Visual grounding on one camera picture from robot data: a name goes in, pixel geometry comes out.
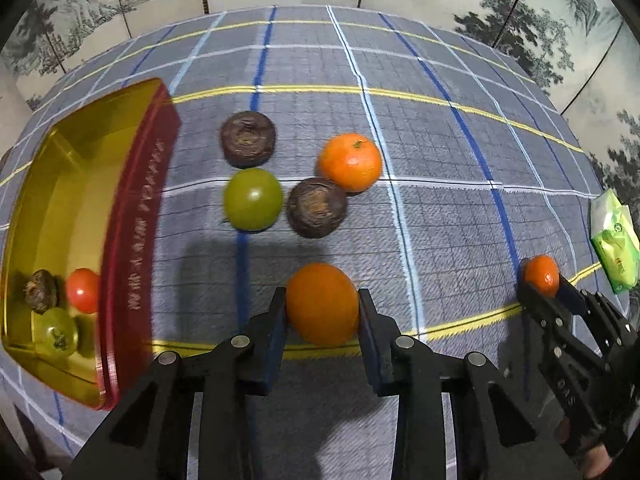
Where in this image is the green tomato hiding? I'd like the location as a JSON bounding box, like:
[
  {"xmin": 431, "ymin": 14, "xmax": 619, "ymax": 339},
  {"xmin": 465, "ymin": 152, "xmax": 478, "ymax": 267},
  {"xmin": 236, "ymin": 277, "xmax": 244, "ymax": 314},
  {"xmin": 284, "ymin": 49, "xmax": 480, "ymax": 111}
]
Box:
[
  {"xmin": 39, "ymin": 308, "xmax": 79, "ymax": 358},
  {"xmin": 222, "ymin": 168, "xmax": 283, "ymax": 232}
]

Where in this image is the green tissue pack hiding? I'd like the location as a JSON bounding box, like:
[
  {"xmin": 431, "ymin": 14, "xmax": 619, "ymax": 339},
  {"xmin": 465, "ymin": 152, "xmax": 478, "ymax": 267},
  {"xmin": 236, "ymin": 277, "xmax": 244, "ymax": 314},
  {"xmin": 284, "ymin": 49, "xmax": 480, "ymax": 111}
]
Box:
[{"xmin": 590, "ymin": 188, "xmax": 639, "ymax": 294}]

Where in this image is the dark wrinkled fruit top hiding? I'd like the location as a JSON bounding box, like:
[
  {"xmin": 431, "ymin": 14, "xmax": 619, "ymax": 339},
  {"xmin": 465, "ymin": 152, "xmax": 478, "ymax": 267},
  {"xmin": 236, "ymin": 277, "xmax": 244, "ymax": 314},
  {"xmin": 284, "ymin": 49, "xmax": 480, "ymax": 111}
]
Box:
[{"xmin": 219, "ymin": 110, "xmax": 277, "ymax": 169}]

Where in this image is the dark wrinkled fruit large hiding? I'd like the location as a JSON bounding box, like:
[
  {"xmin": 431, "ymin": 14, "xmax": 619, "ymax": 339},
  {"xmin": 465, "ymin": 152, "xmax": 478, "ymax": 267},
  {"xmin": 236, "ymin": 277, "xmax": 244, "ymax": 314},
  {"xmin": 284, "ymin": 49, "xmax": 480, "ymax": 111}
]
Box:
[{"xmin": 24, "ymin": 269, "xmax": 58, "ymax": 314}]

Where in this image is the orange tangerine top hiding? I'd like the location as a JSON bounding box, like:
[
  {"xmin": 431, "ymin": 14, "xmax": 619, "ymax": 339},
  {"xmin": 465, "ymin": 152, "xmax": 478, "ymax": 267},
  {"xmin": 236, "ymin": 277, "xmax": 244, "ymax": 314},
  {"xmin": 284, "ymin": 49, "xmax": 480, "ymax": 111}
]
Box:
[{"xmin": 317, "ymin": 132, "xmax": 383, "ymax": 193}]

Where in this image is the orange oval kumquat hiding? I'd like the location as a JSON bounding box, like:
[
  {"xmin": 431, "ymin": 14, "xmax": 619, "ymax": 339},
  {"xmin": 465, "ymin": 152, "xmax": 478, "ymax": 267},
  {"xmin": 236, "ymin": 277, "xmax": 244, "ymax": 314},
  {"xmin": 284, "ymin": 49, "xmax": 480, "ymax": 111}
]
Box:
[{"xmin": 285, "ymin": 262, "xmax": 359, "ymax": 347}]

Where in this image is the orange tangerine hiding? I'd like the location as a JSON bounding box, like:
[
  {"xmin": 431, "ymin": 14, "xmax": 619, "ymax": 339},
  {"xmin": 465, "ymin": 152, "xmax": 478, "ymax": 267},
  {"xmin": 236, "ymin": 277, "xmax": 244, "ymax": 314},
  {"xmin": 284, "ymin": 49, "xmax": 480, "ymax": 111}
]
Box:
[
  {"xmin": 317, "ymin": 132, "xmax": 383, "ymax": 193},
  {"xmin": 523, "ymin": 255, "xmax": 560, "ymax": 297}
]

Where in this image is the dark wrinkled fruit middle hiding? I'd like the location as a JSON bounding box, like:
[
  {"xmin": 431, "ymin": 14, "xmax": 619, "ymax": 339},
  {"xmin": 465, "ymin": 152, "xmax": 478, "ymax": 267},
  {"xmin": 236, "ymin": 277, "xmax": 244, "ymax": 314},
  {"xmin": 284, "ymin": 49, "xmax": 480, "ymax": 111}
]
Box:
[{"xmin": 285, "ymin": 178, "xmax": 347, "ymax": 238}]

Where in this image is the red tomato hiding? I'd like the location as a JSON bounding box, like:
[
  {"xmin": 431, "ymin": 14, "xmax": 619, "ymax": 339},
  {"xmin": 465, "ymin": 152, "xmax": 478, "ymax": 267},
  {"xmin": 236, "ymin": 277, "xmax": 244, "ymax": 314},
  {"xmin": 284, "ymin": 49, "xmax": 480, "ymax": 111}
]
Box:
[{"xmin": 65, "ymin": 268, "xmax": 100, "ymax": 314}]

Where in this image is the painted folding screen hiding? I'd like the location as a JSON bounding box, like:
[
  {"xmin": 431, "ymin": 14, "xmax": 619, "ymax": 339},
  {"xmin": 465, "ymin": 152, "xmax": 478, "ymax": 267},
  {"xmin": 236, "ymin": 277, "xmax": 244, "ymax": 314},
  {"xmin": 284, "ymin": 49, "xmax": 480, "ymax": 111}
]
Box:
[{"xmin": 1, "ymin": 0, "xmax": 639, "ymax": 208}]

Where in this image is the blue plaid tablecloth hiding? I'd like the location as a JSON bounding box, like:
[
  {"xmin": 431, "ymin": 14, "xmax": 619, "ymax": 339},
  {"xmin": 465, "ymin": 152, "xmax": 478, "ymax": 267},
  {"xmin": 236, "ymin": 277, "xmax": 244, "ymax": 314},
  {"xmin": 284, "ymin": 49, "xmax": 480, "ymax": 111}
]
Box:
[{"xmin": 1, "ymin": 6, "xmax": 604, "ymax": 431}]

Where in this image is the red gold toffee tin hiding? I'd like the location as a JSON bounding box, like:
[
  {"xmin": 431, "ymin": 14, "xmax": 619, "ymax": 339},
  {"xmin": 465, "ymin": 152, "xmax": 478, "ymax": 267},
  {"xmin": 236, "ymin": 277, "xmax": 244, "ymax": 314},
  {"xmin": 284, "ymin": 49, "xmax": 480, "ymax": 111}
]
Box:
[{"xmin": 1, "ymin": 78, "xmax": 180, "ymax": 410}]

